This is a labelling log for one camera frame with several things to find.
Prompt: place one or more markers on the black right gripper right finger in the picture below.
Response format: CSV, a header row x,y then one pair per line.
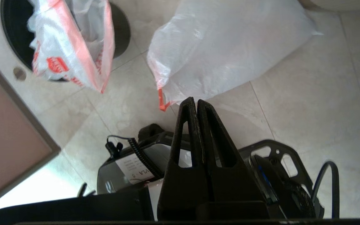
x,y
236,193

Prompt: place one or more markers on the translucent red-print trash bag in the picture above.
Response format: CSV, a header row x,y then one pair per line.
x,y
223,47

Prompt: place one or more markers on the grey black robot base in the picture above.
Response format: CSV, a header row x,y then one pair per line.
x,y
280,181

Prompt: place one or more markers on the black round trash bin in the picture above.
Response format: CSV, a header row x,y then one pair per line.
x,y
14,31

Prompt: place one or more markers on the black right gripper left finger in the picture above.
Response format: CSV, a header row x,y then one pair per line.
x,y
183,193

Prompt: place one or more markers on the round metal floor door stop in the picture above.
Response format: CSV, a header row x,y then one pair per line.
x,y
19,73

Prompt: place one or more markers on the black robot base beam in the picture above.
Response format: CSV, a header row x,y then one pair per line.
x,y
73,207

